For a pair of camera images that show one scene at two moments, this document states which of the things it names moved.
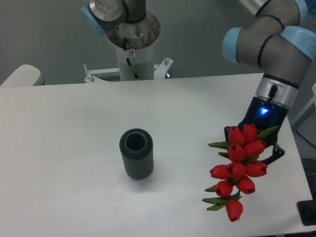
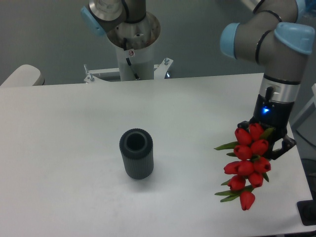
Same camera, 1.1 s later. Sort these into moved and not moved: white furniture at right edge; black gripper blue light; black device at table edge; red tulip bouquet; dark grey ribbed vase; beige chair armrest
Moved: black gripper blue light; red tulip bouquet
Not moved: beige chair armrest; white furniture at right edge; black device at table edge; dark grey ribbed vase
